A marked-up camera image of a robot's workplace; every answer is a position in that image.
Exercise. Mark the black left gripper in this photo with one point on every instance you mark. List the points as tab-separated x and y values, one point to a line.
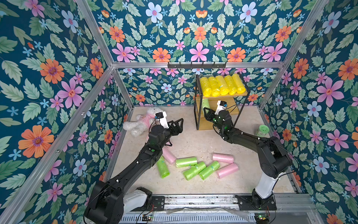
177	130

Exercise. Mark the green trash bag roll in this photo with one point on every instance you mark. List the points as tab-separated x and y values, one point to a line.
194	171
209	170
162	168
205	104
185	162

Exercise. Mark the wooden shelf with black frame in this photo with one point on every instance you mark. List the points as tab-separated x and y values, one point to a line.
232	106

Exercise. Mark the yellow trash bag roll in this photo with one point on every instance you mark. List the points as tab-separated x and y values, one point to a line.
239	84
214	86
231	85
205	86
223	87

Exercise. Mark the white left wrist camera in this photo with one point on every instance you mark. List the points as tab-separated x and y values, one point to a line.
162	118

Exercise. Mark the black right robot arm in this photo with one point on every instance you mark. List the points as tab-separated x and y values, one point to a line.
273	158

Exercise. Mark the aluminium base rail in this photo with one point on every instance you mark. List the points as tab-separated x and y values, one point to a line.
223	209

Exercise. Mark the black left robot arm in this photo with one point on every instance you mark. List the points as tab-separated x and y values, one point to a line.
110	200

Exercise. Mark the white pink plush toy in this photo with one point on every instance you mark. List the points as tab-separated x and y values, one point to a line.
142	123

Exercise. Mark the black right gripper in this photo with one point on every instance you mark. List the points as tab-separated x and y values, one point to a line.
214	117

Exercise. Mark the pink trash bag roll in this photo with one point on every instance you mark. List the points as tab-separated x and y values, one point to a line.
168	156
223	158
227	170

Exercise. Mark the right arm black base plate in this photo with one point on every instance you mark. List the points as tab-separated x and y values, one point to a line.
255	203

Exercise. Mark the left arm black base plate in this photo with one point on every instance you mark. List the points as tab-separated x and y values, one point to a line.
155	202

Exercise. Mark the black wall hook rail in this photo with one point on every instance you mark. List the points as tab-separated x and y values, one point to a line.
200	65

